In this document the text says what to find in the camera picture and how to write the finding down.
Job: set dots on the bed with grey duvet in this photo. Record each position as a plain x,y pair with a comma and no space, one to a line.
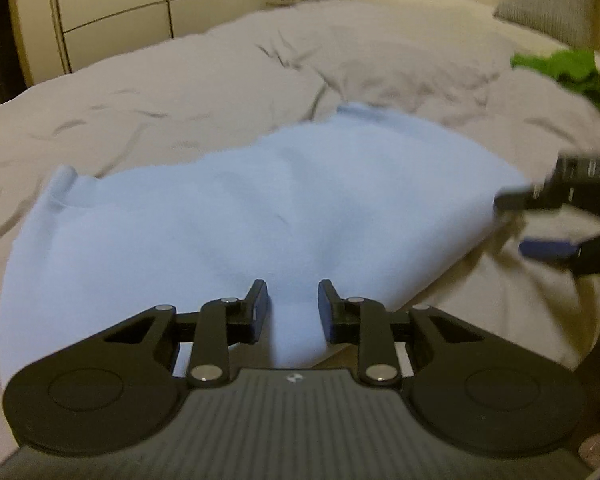
155,85

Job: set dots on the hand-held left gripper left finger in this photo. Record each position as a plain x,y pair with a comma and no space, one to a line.
252,307

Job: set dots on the light blue sweatshirt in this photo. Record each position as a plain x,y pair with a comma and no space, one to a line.
230,210

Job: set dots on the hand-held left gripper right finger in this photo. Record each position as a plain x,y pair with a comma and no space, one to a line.
334,310

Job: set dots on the grey plaid pillow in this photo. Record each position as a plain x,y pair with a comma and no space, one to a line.
550,0

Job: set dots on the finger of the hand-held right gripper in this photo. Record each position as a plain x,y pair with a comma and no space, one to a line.
547,249
522,200

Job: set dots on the green knit sweater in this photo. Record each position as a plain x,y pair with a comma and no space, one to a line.
570,70

